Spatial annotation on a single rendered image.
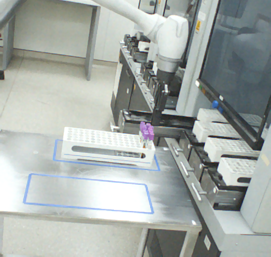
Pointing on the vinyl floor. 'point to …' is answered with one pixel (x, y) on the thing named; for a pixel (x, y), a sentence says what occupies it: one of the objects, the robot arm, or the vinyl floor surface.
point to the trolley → (91, 189)
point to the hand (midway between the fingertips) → (156, 116)
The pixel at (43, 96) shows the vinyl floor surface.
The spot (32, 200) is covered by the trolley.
